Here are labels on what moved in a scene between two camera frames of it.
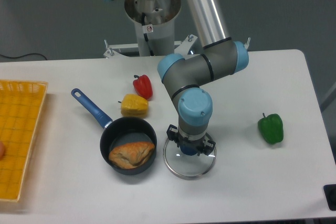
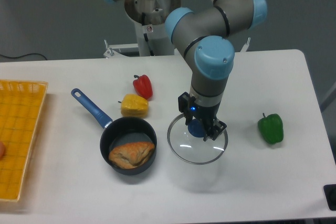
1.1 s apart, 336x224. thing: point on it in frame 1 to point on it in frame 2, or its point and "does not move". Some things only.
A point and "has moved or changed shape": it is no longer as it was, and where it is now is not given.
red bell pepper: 143,86 does not move
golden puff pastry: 130,155 does not move
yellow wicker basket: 21,104 does not move
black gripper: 174,135 to 207,114
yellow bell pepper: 134,106 does not move
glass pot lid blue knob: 184,162 has moved or changed shape
